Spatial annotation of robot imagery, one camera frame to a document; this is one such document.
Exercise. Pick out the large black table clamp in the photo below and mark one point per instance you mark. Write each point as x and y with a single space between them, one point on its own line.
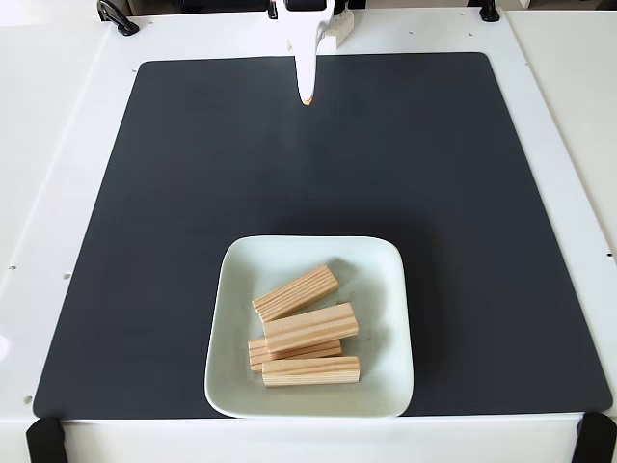
129 29

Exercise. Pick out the small black base clamp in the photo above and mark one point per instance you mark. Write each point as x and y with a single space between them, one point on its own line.
273 8

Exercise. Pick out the pale green square plate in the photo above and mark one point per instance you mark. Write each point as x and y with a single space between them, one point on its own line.
381 308

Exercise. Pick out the small black table clamp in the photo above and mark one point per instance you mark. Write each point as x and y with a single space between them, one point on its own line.
489 12

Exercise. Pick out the grooved wooden block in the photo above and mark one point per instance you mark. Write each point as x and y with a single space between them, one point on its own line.
313 371
296 294
258 354
313 328

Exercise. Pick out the black corner bracket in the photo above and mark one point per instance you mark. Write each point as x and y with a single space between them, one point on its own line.
598 439
45 441

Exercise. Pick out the black rubber mat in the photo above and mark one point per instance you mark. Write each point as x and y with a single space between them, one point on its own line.
144 241

